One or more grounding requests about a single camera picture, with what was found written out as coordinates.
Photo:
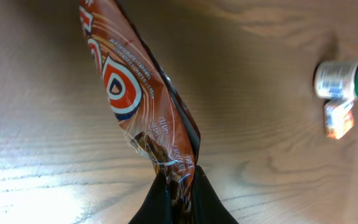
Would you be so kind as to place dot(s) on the green lid jar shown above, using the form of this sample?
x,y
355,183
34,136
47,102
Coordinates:
x,y
337,80

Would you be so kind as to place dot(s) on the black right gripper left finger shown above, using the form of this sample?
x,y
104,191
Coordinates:
x,y
156,208

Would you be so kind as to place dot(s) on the orange chocolate bar wrapper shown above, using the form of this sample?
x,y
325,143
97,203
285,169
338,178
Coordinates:
x,y
142,99

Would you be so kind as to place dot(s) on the small orange packet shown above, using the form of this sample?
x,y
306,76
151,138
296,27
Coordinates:
x,y
338,118

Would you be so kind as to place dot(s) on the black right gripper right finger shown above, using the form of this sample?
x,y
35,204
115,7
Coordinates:
x,y
206,205

